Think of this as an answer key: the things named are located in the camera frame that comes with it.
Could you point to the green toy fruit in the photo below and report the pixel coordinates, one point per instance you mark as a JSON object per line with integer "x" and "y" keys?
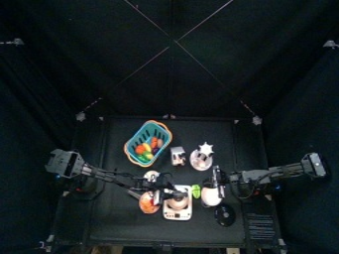
{"x": 146, "y": 156}

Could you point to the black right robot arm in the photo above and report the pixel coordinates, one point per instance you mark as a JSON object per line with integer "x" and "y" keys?
{"x": 291, "y": 170}

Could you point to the small white bowl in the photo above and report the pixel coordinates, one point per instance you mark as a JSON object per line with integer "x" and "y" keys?
{"x": 150, "y": 174}

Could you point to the orange toy carrot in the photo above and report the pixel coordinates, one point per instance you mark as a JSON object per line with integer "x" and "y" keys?
{"x": 153, "y": 142}

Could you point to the plate with orange food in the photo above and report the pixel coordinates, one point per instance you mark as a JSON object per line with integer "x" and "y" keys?
{"x": 146, "y": 205}

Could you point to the orange toy fruit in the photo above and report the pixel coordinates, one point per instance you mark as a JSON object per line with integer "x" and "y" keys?
{"x": 140, "y": 149}

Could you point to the teal basket orange rim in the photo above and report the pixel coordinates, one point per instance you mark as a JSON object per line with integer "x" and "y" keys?
{"x": 146, "y": 132}

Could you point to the black round disc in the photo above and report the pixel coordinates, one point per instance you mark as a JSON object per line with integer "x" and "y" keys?
{"x": 224, "y": 215}

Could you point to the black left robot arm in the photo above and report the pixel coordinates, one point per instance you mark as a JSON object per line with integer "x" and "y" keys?
{"x": 65, "y": 163}

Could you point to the printed label sticker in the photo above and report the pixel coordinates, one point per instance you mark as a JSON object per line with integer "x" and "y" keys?
{"x": 260, "y": 228}

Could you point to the green toy piece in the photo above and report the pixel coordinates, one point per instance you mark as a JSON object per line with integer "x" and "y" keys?
{"x": 196, "y": 191}

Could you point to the white star-shaped object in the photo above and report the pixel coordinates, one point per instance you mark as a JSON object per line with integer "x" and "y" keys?
{"x": 200, "y": 162}

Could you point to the purple toy fruit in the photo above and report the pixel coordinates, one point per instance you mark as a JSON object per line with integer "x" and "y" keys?
{"x": 154, "y": 151}

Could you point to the grey kettle lid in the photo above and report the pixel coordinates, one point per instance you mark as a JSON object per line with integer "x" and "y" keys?
{"x": 177, "y": 196}

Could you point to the grey frame corner bracket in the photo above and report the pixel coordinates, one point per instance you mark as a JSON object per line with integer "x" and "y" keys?
{"x": 17, "y": 42}
{"x": 256, "y": 120}
{"x": 80, "y": 116}
{"x": 329, "y": 44}

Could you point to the yellow toy fruit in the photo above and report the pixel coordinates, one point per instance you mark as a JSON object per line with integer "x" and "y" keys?
{"x": 146, "y": 147}

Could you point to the small white grey toy appliance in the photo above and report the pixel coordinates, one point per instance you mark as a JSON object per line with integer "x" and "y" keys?
{"x": 177, "y": 156}

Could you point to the white toy pot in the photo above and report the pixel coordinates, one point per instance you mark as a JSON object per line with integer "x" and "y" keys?
{"x": 211, "y": 200}

